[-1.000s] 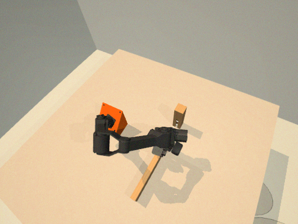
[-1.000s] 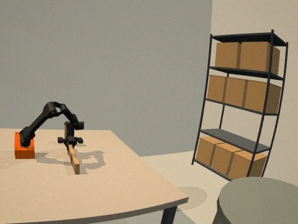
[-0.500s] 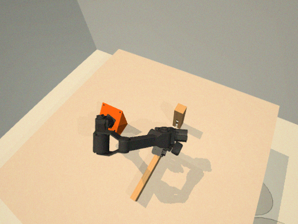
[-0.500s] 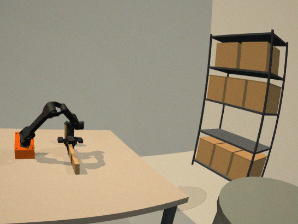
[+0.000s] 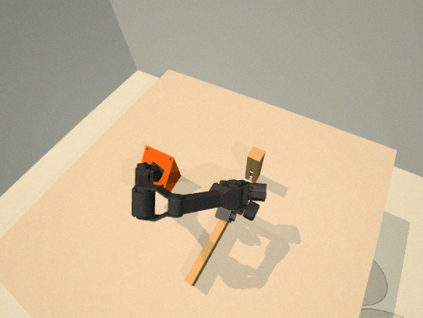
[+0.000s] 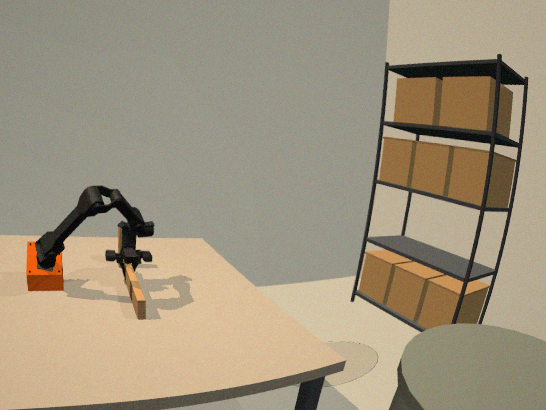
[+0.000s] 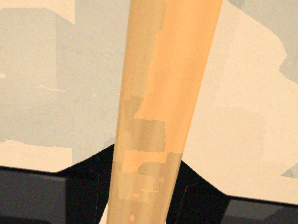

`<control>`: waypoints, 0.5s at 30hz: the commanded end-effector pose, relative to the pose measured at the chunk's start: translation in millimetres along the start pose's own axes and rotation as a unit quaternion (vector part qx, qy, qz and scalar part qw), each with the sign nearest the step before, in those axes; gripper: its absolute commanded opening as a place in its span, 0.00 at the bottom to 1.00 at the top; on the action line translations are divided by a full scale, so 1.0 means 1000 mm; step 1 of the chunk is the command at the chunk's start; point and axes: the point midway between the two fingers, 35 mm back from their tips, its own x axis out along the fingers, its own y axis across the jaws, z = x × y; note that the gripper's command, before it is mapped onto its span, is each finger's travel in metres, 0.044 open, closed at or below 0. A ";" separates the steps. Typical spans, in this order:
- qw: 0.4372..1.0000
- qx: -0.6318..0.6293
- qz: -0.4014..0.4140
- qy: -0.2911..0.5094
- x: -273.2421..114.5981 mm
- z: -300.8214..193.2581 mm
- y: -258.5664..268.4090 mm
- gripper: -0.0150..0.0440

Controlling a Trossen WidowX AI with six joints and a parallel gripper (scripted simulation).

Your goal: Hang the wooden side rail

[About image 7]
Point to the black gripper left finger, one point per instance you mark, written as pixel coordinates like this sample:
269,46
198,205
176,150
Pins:
75,195

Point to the orange wooden board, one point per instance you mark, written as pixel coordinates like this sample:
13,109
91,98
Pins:
166,52

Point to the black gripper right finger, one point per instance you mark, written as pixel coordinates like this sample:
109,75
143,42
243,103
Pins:
196,201

